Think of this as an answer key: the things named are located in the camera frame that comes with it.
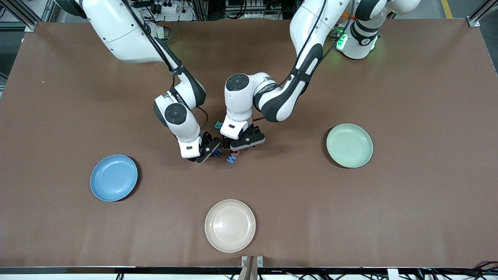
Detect brown table cover sheet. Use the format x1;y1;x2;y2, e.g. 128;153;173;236
0;19;498;269

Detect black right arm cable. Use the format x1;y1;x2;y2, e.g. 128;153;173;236
123;0;209;131

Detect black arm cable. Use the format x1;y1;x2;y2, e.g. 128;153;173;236
272;0;356;88
123;0;209;131

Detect black table edge rail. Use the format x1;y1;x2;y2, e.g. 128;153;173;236
0;266;498;275

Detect tan upright post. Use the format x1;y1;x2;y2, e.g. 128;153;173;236
238;256;258;280

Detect white power strip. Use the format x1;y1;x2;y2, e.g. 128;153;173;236
154;1;182;13

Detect long white socket strip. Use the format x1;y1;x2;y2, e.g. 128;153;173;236
227;11;281;19

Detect small metal edge bracket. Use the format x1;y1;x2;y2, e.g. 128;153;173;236
241;255;264;269

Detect beige round plate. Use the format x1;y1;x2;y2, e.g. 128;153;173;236
204;199;257;254

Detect blue round plate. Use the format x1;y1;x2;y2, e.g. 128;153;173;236
90;154;139;202

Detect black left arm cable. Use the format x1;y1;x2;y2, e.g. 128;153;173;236
272;0;356;88

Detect tangled floor cables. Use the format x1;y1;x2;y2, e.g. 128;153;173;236
418;261;498;280

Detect aluminium frame profile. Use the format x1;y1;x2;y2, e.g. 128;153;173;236
467;0;498;28
0;0;53;32

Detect pale green round plate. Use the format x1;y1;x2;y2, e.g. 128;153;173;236
326;123;374;169

